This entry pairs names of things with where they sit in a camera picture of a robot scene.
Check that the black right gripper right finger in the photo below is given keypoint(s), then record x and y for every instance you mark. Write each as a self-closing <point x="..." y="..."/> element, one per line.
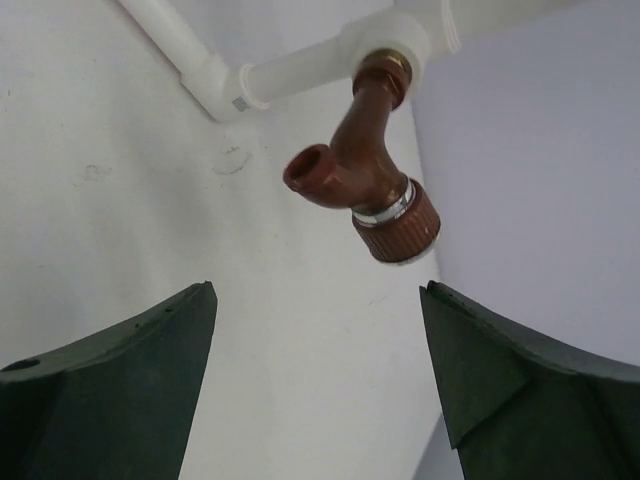
<point x="518" y="404"/>

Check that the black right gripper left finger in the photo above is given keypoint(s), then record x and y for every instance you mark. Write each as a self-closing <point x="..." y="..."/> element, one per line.
<point x="118" y="404"/>

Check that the brown water faucet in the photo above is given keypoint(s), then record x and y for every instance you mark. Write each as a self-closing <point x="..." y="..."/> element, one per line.
<point x="390" y="211"/>

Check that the white PVC pipe frame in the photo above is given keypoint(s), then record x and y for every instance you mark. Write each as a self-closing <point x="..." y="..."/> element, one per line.
<point x="413" y="34"/>

